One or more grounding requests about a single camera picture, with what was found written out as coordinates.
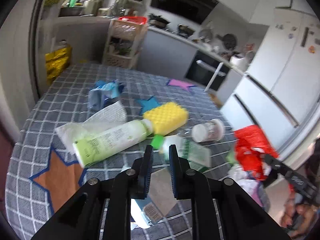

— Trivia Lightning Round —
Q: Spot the red polka dot plastic bag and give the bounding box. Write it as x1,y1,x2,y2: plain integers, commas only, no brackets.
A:
234,125,279,181

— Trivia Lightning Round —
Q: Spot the light green lotion tube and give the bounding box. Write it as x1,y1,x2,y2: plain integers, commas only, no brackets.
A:
73,119,153,168

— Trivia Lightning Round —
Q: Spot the black wok on stove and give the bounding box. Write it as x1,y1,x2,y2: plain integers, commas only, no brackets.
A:
149,13,170,29

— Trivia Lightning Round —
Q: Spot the blue crumpled plastic bag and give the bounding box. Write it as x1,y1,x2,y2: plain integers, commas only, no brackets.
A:
87,80,125,112

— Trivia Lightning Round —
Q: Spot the black built-in oven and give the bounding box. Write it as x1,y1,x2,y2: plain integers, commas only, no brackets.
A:
185,51,230,91

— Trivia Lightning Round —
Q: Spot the white stick vacuum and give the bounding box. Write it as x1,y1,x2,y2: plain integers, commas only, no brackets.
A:
196,60,226,92

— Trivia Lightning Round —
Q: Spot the small white cardboard box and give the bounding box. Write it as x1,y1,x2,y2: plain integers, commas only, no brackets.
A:
131,168,177,229

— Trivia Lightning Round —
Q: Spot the white tissue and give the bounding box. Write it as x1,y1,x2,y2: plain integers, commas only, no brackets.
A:
228,164,270,209

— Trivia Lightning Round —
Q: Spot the white refrigerator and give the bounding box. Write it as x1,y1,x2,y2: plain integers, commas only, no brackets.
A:
221,8,319,152

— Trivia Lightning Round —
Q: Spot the red plastic basket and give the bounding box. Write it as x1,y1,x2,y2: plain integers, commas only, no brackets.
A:
118,16,148,25

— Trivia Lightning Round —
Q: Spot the gold foil bag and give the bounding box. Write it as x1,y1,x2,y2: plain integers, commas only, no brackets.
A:
45,45,72,85

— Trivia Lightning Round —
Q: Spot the dark cooking pot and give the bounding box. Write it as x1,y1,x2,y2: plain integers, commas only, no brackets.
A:
177,24,195,37

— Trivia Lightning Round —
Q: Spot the yellow foam sponge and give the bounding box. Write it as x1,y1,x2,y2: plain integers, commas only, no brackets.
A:
143,102,189,136

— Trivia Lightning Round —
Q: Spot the cream plastic storage trolley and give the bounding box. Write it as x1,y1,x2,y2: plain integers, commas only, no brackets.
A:
102,19,148,69

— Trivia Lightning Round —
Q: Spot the green cap white bottle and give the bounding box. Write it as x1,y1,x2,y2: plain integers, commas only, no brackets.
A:
151,135,212,172

